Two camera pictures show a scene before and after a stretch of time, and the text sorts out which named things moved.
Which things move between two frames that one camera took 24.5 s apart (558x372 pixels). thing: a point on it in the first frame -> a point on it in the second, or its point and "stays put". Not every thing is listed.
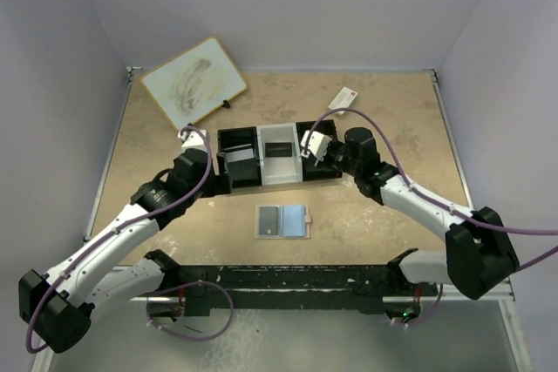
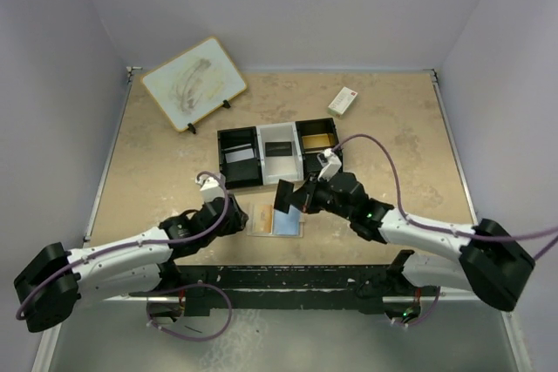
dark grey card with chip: [268, 220] -> [284, 189]
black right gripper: [334, 145] -> [303, 199]
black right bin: [326, 168] stays put
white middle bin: [279, 154] stays put
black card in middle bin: [278, 149] stays put
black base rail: [290, 287] stays put
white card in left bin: [240, 155] stays put
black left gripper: [220, 183] -> [236, 221]
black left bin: [247, 172] stays put
